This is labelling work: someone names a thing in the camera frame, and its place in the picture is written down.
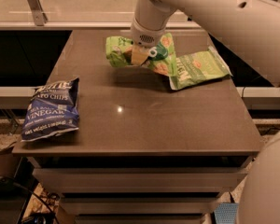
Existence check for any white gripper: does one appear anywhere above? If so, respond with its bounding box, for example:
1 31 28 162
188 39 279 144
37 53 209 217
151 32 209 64
131 17 166 65

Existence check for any green rice chip bag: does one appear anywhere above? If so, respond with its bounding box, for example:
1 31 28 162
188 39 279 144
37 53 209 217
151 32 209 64
105 33 177 77

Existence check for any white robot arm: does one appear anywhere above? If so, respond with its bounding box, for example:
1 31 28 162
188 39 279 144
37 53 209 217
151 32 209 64
132 0 280 224

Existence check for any green jalapeno chip bag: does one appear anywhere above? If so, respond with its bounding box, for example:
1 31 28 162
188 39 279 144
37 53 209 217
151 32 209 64
169 46 231 91

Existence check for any blue kettle chip bag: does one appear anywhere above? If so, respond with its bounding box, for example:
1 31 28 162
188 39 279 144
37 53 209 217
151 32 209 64
21 78 79 142

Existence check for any grey drawer cabinet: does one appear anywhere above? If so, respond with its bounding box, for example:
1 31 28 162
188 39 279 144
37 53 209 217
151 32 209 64
14 30 261 224

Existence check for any blue perforated mat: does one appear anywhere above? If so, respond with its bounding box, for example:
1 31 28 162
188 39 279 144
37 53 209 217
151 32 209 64
214 203 238 224

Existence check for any left metal railing post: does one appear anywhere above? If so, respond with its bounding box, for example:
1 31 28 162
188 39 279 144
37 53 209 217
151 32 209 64
27 0 48 26

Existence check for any black cable on left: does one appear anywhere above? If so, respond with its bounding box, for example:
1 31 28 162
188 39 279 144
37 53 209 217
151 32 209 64
0 175 61 224

